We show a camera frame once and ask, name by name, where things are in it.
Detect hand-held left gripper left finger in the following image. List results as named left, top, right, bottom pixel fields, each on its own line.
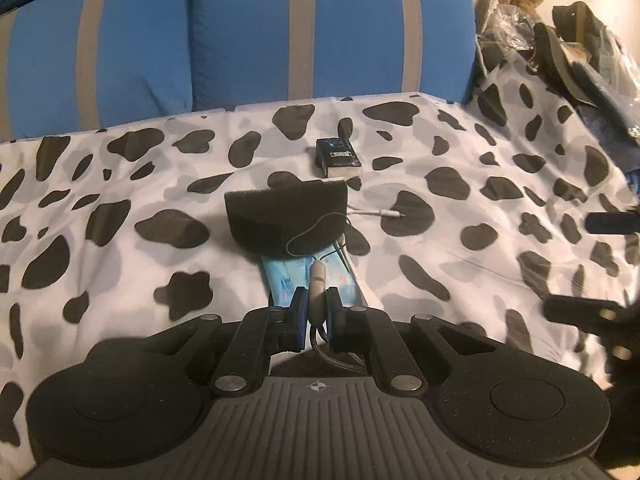
left=140, top=287, right=307, bottom=395

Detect black bag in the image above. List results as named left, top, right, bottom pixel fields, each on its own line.
left=532, top=2, right=640, bottom=131

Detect black tissue pack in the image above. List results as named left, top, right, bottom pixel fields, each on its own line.
left=316, top=137, right=362, bottom=179

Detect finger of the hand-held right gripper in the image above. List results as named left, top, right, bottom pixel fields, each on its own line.
left=545, top=294, right=633, bottom=333
left=586, top=211, right=640, bottom=235

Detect blue soft pack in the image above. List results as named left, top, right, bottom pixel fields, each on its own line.
left=260, top=247, right=363, bottom=311

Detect cow print blanket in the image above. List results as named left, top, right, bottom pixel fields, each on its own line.
left=0, top=91, right=640, bottom=466

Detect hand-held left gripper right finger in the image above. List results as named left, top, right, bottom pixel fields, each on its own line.
left=326, top=287, right=506, bottom=394

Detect blue striped pillow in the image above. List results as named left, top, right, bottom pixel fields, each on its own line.
left=0, top=0, right=197, bottom=141
left=192, top=0, right=476, bottom=111

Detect grey braided cable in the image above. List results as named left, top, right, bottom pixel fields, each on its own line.
left=286, top=214, right=368, bottom=375

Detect black foam sponge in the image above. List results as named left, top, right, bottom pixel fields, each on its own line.
left=223, top=178, right=349, bottom=261

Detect white adapter cable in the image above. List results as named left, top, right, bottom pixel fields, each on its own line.
left=347, top=205, right=407, bottom=218

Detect clear plastic bag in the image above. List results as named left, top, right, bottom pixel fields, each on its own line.
left=475, top=2, right=538, bottom=71

